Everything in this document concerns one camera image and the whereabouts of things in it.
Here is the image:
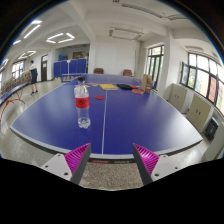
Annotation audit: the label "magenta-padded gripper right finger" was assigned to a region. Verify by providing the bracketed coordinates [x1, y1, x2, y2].
[132, 143, 184, 186]

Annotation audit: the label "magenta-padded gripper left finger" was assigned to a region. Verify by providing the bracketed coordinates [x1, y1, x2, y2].
[40, 142, 92, 185]

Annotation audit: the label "clear red-labelled drink bottle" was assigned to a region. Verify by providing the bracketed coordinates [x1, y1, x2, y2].
[73, 76, 92, 130]

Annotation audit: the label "black floor appliance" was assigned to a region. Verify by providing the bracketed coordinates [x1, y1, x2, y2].
[204, 117, 220, 142]

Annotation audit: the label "brown cardboard box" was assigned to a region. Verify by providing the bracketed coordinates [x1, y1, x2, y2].
[140, 73, 154, 94]

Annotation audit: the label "black paddle case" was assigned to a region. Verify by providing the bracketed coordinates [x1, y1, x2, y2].
[116, 83, 133, 90]

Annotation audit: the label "folded blue table tennis tables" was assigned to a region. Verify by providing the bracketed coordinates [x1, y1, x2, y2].
[53, 58, 88, 79]

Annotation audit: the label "red-legged blue table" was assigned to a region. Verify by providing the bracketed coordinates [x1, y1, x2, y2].
[0, 83, 29, 116]

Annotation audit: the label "person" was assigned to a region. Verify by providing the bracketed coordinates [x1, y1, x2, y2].
[28, 59, 39, 96]

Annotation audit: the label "dark door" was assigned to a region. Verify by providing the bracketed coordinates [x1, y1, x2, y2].
[40, 54, 49, 82]

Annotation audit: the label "shelf unit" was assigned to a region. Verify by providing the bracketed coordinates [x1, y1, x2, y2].
[0, 70, 33, 96]

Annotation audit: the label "large black-framed window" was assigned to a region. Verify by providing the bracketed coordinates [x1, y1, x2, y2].
[179, 52, 224, 114]

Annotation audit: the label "ceiling lights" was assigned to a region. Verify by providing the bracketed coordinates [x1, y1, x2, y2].
[0, 19, 76, 71]

